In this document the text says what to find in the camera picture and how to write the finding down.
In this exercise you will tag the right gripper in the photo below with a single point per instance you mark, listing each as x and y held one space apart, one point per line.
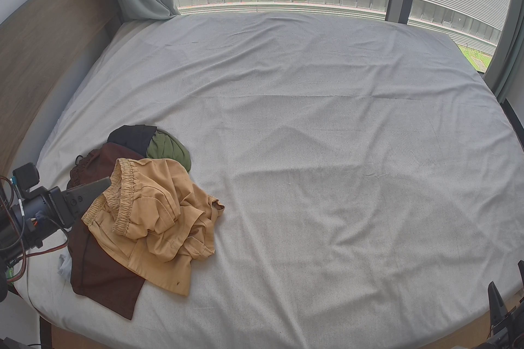
513 333

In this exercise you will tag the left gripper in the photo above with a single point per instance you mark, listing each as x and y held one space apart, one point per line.
45 208

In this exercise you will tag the tan shorts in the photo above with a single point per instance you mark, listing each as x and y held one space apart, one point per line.
163 208

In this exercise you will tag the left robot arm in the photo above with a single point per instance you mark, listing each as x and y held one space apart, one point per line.
8 233

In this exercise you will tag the bed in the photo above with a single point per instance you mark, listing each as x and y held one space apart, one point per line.
307 134

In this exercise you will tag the black garment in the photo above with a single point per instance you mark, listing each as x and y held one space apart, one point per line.
127 138

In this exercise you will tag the brown garment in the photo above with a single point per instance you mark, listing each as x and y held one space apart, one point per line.
102 278

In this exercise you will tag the green garment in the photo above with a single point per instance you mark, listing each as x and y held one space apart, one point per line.
172 151

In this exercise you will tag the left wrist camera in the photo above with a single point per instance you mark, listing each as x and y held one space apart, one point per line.
26 177

